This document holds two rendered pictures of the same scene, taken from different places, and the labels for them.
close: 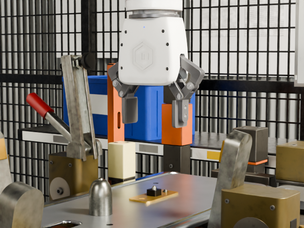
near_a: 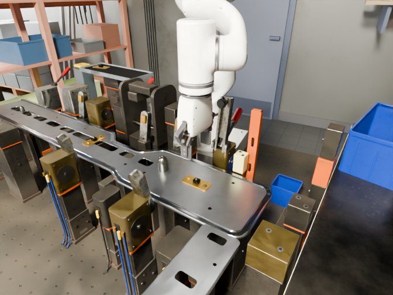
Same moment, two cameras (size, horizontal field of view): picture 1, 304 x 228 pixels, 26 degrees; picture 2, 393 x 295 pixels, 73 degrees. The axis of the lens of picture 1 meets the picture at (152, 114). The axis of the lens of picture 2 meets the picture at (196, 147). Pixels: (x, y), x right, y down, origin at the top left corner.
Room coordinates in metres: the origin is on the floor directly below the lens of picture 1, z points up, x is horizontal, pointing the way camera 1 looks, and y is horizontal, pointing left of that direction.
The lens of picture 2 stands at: (0.97, -0.63, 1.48)
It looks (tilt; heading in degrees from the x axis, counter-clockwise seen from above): 30 degrees down; 88
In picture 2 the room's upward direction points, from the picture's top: straight up
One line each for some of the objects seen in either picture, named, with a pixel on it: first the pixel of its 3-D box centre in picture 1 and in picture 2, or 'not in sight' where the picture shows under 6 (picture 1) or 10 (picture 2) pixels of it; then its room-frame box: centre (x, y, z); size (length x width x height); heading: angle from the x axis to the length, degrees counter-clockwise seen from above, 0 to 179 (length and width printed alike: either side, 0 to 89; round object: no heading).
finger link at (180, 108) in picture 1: (186, 104); (183, 148); (0.95, -0.05, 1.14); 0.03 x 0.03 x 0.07; 54
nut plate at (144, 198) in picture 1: (154, 193); (196, 181); (0.99, 0.00, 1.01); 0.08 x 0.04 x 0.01; 144
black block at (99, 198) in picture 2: not in sight; (110, 232); (0.72, -0.04, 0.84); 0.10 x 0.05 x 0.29; 54
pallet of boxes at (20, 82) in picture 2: not in sight; (26, 57); (-1.77, 4.11, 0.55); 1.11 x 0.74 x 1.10; 151
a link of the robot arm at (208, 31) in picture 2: not in sight; (197, 50); (0.99, 0.00, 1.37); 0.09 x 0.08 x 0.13; 175
